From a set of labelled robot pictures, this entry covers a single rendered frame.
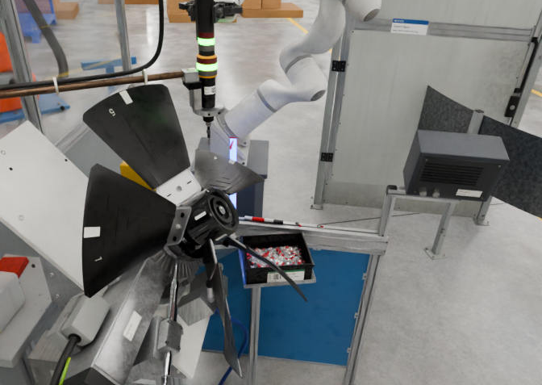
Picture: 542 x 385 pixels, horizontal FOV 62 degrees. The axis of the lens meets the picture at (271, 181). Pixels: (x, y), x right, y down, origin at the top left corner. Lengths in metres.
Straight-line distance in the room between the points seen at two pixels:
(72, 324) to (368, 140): 2.43
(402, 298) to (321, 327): 0.84
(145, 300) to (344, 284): 0.97
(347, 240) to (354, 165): 1.54
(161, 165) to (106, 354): 0.42
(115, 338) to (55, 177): 0.43
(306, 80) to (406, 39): 1.27
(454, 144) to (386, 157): 1.67
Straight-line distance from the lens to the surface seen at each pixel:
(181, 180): 1.08
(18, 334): 1.37
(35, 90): 0.93
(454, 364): 2.49
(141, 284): 1.01
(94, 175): 0.82
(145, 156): 1.07
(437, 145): 1.44
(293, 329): 1.98
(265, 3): 9.33
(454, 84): 2.99
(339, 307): 1.87
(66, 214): 1.13
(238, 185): 1.23
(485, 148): 1.50
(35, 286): 1.49
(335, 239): 1.62
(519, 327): 2.82
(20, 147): 1.16
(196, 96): 1.00
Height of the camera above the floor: 1.82
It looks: 31 degrees down
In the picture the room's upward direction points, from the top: 3 degrees clockwise
